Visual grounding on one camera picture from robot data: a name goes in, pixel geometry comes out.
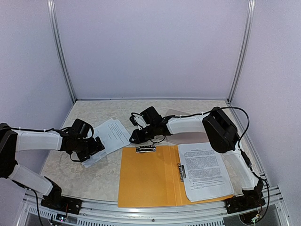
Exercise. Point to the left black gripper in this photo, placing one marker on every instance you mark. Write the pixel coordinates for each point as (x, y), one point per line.
(94, 149)

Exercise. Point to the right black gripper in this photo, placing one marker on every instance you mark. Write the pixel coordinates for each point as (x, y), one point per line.
(138, 139)

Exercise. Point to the metal folder cover clip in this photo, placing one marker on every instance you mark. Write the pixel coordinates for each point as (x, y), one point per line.
(146, 149)

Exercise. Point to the orange file folder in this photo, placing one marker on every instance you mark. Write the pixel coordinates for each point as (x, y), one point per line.
(152, 179)

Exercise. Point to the metal folder spine clip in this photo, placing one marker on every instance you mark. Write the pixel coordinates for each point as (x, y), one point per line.
(181, 172)

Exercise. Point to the stack of printed papers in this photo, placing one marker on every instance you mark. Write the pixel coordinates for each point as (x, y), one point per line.
(205, 175)

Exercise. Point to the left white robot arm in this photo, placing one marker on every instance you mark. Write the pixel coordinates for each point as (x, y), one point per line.
(76, 139)

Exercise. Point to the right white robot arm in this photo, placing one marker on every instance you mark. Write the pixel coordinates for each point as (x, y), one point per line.
(223, 137)

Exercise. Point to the remaining white paper stack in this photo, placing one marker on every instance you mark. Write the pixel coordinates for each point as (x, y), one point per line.
(113, 136)

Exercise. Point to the translucent grey plastic sheet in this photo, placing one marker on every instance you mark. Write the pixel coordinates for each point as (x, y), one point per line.
(185, 139)

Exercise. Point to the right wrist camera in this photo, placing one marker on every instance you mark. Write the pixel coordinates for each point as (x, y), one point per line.
(138, 120)

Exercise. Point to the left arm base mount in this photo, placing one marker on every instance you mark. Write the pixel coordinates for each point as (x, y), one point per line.
(62, 203)

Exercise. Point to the front aluminium rail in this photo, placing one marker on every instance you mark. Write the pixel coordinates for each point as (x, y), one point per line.
(107, 213)

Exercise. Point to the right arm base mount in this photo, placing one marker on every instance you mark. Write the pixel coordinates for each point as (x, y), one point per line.
(241, 203)

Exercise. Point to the left aluminium frame post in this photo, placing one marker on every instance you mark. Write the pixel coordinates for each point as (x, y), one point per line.
(59, 49)

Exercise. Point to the aluminium frame post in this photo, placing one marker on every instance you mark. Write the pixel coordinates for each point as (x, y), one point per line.
(243, 49)
(59, 49)

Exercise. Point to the right aluminium frame post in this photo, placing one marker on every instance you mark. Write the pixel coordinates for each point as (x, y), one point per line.
(243, 49)

